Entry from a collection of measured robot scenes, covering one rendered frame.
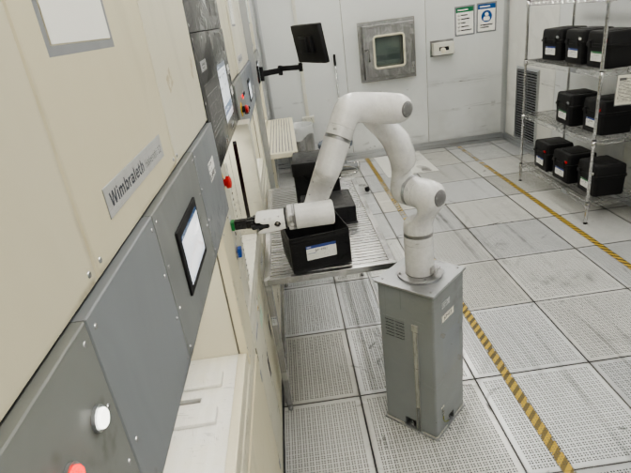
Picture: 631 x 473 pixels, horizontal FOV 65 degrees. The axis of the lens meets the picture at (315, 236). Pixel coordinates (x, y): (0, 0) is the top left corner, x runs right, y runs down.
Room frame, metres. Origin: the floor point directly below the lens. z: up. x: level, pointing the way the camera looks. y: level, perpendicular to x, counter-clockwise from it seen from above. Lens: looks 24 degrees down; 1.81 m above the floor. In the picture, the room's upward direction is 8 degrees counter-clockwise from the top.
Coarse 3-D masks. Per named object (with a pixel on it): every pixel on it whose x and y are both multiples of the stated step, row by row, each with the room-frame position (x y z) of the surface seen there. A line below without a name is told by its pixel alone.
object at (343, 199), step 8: (336, 192) 2.70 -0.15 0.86; (344, 192) 2.69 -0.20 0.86; (304, 200) 2.65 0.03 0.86; (336, 200) 2.58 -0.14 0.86; (344, 200) 2.56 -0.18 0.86; (352, 200) 2.55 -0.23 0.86; (336, 208) 2.46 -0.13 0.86; (344, 208) 2.46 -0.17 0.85; (352, 208) 2.46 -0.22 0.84; (344, 216) 2.46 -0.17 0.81; (352, 216) 2.46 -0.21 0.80
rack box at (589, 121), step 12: (612, 96) 3.86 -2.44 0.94; (588, 108) 3.90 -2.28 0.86; (600, 108) 3.73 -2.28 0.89; (612, 108) 3.70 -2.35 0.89; (624, 108) 3.70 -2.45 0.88; (588, 120) 3.88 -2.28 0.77; (600, 120) 3.72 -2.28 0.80; (612, 120) 3.70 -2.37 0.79; (624, 120) 3.70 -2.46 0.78; (600, 132) 3.71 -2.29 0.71; (612, 132) 3.70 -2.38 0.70
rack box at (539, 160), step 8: (536, 144) 4.65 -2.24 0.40; (544, 144) 4.51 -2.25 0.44; (552, 144) 4.46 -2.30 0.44; (560, 144) 4.43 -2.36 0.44; (568, 144) 4.42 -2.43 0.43; (536, 152) 4.62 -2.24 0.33; (544, 152) 4.45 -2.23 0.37; (552, 152) 4.41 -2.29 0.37; (536, 160) 4.62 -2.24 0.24; (544, 160) 4.47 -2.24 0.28; (552, 160) 4.42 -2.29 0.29; (544, 168) 4.46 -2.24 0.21; (552, 168) 4.42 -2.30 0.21
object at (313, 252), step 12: (336, 216) 2.21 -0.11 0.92; (288, 228) 2.24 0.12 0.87; (300, 228) 2.25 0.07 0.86; (312, 228) 2.26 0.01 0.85; (324, 228) 2.28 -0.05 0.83; (336, 228) 2.24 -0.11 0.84; (288, 240) 1.98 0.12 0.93; (300, 240) 1.98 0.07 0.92; (312, 240) 1.99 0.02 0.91; (324, 240) 2.00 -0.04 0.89; (336, 240) 2.01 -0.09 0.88; (348, 240) 2.02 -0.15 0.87; (288, 252) 2.04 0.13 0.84; (300, 252) 1.98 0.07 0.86; (312, 252) 1.98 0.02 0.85; (324, 252) 1.99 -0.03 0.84; (336, 252) 2.00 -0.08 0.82; (348, 252) 2.02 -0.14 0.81; (300, 264) 1.97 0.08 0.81; (312, 264) 1.98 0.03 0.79; (324, 264) 1.99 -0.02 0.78; (336, 264) 2.00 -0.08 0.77
